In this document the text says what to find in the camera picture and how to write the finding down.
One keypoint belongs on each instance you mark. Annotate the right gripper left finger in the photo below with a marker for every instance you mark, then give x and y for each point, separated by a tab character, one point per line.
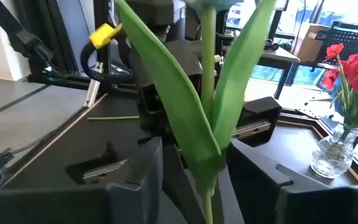
57	205

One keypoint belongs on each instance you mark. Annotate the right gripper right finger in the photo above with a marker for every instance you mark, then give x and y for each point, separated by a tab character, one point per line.
322	205

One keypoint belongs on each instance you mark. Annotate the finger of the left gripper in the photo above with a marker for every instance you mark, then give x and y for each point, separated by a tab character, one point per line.
101	154
261	109

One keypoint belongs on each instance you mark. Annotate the white artificial tulip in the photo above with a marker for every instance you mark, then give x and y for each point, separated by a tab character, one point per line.
179	102

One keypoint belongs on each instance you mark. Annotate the clear glass vase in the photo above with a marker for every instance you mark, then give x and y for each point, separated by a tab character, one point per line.
332	158

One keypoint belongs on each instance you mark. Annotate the gray background table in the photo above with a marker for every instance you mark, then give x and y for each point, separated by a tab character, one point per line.
278	56

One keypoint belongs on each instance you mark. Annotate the cardboard box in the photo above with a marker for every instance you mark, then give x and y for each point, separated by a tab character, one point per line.
309	43

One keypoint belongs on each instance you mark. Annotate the black perforated panel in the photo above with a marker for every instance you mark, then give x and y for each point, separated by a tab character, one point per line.
350	34

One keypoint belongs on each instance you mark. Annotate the silver metal bracket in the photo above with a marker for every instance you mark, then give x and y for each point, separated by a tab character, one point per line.
93	87

